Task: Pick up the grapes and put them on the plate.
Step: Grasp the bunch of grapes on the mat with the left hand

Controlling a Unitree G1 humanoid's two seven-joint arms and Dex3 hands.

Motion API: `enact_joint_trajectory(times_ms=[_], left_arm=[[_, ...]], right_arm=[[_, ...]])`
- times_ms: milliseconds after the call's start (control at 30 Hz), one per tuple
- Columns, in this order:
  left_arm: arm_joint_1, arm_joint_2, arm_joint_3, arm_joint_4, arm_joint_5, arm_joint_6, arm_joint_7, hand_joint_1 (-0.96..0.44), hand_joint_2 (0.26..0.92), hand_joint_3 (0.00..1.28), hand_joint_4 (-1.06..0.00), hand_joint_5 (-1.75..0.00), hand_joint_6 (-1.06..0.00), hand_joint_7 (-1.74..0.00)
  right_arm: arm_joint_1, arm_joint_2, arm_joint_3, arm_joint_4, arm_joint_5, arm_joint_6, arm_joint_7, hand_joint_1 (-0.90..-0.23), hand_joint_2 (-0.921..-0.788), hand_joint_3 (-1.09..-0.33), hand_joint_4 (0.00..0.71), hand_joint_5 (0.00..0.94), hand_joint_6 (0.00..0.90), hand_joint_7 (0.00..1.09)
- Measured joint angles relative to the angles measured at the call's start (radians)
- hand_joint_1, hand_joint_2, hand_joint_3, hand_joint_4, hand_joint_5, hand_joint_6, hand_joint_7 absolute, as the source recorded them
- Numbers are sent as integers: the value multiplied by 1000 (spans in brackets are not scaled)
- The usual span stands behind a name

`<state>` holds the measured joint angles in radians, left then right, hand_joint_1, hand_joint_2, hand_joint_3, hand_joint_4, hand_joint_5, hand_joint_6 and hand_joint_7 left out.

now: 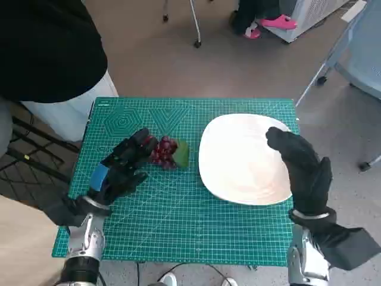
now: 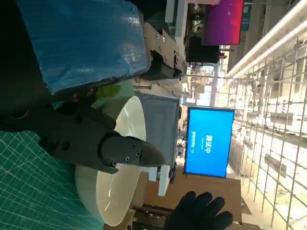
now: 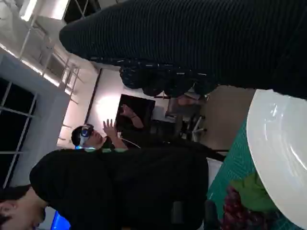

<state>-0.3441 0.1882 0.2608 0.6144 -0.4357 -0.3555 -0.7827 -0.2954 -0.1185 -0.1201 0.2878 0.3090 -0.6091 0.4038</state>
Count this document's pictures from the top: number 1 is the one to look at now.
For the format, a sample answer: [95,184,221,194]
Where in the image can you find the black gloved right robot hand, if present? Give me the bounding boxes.
[266,126,333,216]

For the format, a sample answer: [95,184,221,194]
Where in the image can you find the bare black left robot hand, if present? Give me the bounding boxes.
[89,127,159,206]

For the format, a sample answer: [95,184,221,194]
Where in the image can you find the purple toy grapes with leaf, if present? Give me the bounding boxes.
[150,135,190,170]

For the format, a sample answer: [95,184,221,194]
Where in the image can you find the white plate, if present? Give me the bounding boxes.
[198,114,294,206]

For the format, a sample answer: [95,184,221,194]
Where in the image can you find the green cutting mat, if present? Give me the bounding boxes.
[52,97,301,268]

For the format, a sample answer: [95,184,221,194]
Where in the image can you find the black floor rack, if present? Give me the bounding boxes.
[0,115,81,191]

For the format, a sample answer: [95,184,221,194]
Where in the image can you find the grey rounded seat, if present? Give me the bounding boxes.
[0,98,14,158]

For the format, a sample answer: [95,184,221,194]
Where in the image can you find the blue-grey wheeled chair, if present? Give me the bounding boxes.
[294,0,381,172]

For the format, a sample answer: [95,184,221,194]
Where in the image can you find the beige wooden table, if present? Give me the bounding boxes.
[0,195,71,286]

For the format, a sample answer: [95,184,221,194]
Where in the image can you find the white perforated appliance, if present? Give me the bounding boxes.
[279,0,352,45]

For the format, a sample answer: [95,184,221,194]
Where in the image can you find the person with pink shoes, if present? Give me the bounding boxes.
[229,0,298,40]

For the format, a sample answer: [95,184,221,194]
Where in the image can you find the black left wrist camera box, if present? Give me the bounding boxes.
[41,193,89,228]

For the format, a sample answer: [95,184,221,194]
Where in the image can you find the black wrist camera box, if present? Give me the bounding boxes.
[320,226,374,271]
[41,193,89,228]

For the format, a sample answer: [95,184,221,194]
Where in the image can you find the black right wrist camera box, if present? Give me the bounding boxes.
[320,226,374,271]

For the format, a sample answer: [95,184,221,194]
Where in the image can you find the black floor cable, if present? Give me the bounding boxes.
[136,262,230,286]

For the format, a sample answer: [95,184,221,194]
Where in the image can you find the metal frame with casters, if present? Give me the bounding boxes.
[162,0,203,49]

